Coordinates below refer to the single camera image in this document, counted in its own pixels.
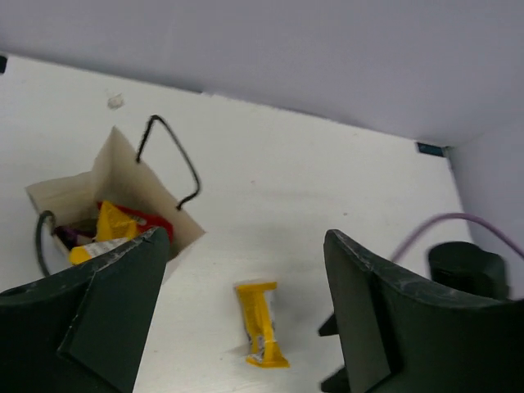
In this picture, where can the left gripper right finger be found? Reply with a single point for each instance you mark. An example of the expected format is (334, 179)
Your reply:
(401, 332)

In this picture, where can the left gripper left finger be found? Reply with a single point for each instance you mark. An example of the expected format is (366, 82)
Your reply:
(84, 329)

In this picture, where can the red candy packet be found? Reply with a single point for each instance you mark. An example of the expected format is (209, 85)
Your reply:
(157, 223)

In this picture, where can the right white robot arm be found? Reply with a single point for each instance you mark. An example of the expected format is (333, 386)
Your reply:
(466, 267)

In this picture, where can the white coffee paper bag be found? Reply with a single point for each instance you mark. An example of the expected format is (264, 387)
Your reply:
(120, 176)

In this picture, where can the yellow snack bar wrapper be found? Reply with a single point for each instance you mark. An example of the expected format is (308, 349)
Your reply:
(255, 299)

